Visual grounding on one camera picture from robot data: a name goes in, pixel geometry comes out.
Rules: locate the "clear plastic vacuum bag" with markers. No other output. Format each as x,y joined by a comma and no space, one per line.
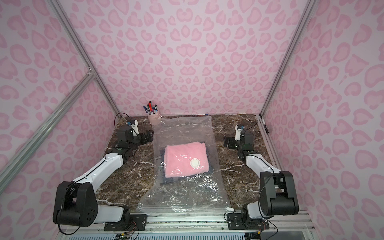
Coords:
189,179

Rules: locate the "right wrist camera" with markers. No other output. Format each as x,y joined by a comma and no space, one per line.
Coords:
238,130

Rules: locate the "red marker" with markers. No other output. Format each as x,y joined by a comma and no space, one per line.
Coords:
150,110

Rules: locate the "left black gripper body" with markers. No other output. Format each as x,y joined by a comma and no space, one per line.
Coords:
144,137

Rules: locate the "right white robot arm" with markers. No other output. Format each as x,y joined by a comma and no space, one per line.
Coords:
277,193

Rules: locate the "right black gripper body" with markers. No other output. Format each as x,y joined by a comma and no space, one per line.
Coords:
231,142

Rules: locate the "aluminium front rail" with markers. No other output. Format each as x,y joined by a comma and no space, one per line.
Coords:
215,227

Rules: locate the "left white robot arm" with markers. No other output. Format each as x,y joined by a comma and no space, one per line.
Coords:
76,203

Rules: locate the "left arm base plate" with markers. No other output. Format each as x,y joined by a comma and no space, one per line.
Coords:
129,222

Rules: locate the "pink fluffy blanket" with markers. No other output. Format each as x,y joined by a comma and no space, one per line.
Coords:
186,160

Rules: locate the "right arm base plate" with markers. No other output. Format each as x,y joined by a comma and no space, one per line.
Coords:
239,221

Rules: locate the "pink pen cup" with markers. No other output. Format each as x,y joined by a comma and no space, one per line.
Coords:
155,119

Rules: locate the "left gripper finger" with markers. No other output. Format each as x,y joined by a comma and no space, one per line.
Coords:
149,135
143,141

